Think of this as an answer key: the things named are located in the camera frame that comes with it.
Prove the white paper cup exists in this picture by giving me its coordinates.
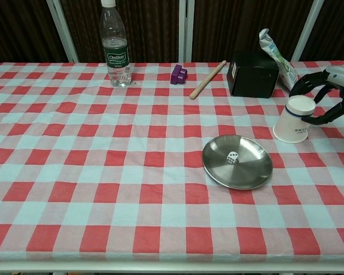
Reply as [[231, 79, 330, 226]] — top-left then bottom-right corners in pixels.
[[272, 95, 316, 144]]

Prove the white green snack bag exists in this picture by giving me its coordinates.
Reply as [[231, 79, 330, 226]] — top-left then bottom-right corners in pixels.
[[258, 28, 299, 90]]

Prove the black cardboard box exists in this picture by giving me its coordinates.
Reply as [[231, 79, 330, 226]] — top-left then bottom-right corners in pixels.
[[226, 50, 280, 99]]

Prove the wooden stick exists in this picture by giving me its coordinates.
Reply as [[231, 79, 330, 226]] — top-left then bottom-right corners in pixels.
[[189, 60, 228, 100]]

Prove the purple plastic block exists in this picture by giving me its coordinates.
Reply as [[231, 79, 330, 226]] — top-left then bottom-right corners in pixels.
[[170, 64, 189, 86]]

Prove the clear plastic water bottle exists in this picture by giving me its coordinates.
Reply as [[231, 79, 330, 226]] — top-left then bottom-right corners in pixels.
[[99, 0, 132, 88]]

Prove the red white checked tablecloth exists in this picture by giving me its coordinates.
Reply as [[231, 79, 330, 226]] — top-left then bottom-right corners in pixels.
[[0, 60, 344, 263]]

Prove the white partition post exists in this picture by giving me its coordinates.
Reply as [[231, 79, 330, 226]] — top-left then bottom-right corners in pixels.
[[178, 0, 196, 62], [291, 0, 325, 62], [45, 0, 80, 63]]

